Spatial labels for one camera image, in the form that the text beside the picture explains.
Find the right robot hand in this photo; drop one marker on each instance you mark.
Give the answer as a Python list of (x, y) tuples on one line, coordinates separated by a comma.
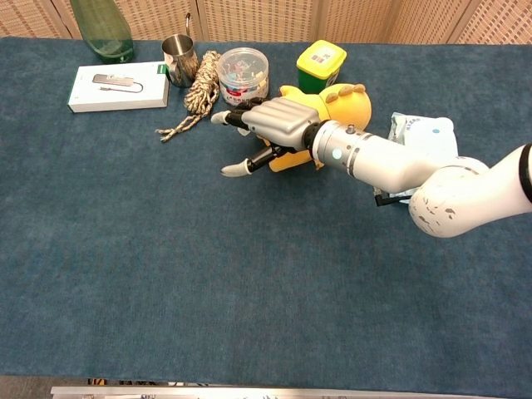
[(278, 122)]

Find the yellow plush toy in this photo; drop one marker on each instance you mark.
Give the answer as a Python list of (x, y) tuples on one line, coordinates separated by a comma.
[(349, 106)]

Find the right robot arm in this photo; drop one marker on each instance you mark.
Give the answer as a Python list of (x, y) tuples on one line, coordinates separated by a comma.
[(415, 174)]

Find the clear tub of binder clips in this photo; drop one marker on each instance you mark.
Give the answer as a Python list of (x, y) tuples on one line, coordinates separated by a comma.
[(243, 75)]

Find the yellow lidded green container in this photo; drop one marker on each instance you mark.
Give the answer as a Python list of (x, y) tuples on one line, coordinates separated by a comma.
[(320, 66)]

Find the woven folding screen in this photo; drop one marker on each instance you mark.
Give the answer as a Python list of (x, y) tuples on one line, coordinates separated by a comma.
[(291, 18)]

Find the stainless steel mug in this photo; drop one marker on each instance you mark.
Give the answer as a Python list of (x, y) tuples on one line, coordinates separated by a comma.
[(180, 60)]

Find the blue felt table mat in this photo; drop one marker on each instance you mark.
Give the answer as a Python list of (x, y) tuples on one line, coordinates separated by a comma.
[(208, 249)]

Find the white wet wipes pack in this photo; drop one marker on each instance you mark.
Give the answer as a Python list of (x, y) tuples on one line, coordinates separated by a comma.
[(432, 131)]

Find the white USB hub box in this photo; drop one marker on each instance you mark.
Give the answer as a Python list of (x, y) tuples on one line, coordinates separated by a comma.
[(120, 87)]

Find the green glass bottle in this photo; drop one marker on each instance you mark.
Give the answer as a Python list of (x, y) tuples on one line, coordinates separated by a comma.
[(106, 29)]

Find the aluminium frame rail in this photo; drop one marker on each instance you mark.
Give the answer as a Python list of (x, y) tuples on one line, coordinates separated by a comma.
[(266, 392)]

